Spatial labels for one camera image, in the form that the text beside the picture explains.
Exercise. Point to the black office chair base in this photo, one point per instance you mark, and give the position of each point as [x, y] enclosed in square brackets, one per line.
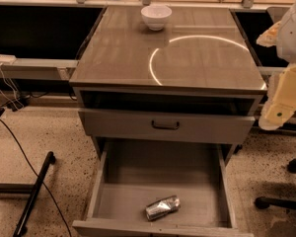
[282, 191]

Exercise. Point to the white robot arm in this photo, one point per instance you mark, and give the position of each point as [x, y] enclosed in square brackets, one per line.
[286, 36]

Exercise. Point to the black drawer handle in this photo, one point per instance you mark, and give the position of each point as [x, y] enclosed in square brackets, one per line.
[165, 126]

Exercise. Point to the silver redbull can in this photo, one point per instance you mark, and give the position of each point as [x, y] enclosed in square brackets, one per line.
[162, 207]

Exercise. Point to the white ceramic bowl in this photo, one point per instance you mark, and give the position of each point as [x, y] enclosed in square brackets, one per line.
[156, 17]

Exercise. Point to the grey office chair back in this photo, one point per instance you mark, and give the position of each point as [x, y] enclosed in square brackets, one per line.
[276, 13]

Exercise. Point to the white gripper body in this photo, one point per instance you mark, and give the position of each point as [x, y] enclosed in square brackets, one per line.
[293, 34]

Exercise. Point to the white power strip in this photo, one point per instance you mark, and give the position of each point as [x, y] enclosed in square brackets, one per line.
[7, 59]

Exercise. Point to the black floor stand leg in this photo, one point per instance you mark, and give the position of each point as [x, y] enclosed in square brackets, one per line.
[21, 227]

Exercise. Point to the closed drawer with handle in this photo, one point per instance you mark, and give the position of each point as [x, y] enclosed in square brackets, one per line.
[193, 128]

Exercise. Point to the open lower drawer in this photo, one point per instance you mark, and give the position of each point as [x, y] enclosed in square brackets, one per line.
[134, 173]

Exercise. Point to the grey drawer cabinet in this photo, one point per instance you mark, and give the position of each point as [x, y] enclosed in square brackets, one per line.
[198, 64]

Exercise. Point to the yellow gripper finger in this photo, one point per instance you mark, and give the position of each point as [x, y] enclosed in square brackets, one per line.
[276, 112]
[268, 37]

